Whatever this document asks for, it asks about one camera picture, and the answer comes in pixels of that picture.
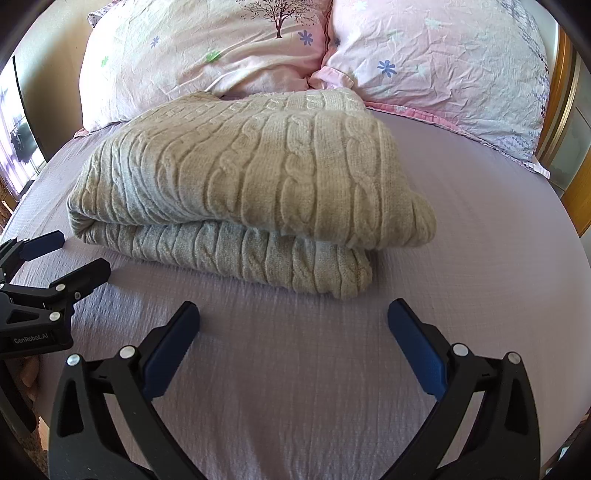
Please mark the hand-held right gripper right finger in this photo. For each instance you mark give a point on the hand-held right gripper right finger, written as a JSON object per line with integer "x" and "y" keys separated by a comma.
{"x": 418, "y": 350}

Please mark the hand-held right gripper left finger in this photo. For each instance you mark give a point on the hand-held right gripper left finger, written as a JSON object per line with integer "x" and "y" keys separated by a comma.
{"x": 168, "y": 353}

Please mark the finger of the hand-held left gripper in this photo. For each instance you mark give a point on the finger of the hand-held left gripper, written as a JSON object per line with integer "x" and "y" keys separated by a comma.
{"x": 44, "y": 242}
{"x": 87, "y": 273}

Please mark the person's left hand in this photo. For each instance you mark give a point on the person's left hand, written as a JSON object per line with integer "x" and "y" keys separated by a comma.
{"x": 30, "y": 376}

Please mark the dark framed picture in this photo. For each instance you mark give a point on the dark framed picture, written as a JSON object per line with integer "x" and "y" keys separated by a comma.
{"x": 23, "y": 129}

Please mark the lavender bed sheet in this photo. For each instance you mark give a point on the lavender bed sheet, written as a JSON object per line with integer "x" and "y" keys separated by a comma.
{"x": 295, "y": 369}

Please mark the pink pillow with tree print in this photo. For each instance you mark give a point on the pink pillow with tree print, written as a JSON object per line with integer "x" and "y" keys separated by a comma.
{"x": 194, "y": 55}

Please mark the pink floral pillow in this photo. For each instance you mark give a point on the pink floral pillow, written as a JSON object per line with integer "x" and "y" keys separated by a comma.
{"x": 443, "y": 64}

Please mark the wooden headboard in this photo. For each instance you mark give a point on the wooden headboard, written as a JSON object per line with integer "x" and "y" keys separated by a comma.
{"x": 565, "y": 92}

